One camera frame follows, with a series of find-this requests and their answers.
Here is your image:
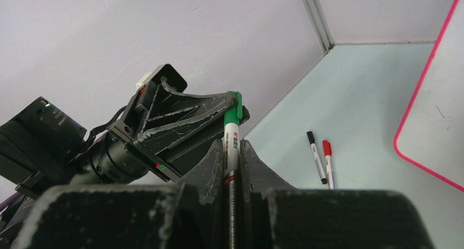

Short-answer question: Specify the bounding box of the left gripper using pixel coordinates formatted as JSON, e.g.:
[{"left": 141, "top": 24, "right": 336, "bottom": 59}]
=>
[{"left": 108, "top": 64, "right": 250, "bottom": 181}]

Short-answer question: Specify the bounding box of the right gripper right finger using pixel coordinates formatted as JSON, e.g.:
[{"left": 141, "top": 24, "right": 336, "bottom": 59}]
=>
[{"left": 240, "top": 140, "right": 297, "bottom": 200}]

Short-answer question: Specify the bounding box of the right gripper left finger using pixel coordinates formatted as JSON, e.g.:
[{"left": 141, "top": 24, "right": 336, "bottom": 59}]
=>
[{"left": 177, "top": 140, "right": 224, "bottom": 204}]

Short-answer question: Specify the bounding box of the green whiteboard marker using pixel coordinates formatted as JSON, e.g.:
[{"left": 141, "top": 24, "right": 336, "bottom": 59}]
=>
[{"left": 223, "top": 108, "right": 240, "bottom": 248}]

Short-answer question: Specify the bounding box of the pink framed whiteboard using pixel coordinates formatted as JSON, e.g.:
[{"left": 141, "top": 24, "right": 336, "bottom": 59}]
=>
[{"left": 393, "top": 0, "right": 463, "bottom": 191}]

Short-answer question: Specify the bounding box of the green marker cap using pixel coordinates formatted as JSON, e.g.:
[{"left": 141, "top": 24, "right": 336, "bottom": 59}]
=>
[{"left": 223, "top": 91, "right": 243, "bottom": 126}]

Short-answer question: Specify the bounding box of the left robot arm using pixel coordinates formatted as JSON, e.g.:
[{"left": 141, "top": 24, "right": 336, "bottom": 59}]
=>
[{"left": 1, "top": 64, "right": 250, "bottom": 199}]

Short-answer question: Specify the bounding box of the black whiteboard marker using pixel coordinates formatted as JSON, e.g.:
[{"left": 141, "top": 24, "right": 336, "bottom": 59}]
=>
[{"left": 306, "top": 131, "right": 328, "bottom": 184}]

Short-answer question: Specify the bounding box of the red whiteboard marker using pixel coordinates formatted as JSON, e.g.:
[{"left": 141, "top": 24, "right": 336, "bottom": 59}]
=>
[{"left": 322, "top": 140, "right": 335, "bottom": 190}]

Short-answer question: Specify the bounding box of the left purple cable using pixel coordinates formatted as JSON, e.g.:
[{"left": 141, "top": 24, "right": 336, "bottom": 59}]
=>
[{"left": 0, "top": 191, "right": 22, "bottom": 212}]

